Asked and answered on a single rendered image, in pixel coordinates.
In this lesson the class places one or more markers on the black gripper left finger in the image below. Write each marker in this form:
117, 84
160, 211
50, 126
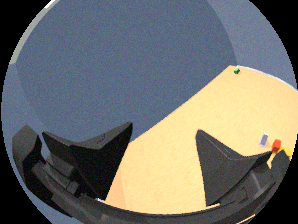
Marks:
97, 159

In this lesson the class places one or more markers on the small green block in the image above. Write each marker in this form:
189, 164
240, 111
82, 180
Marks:
236, 70

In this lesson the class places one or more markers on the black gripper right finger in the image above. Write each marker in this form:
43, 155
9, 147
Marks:
223, 168

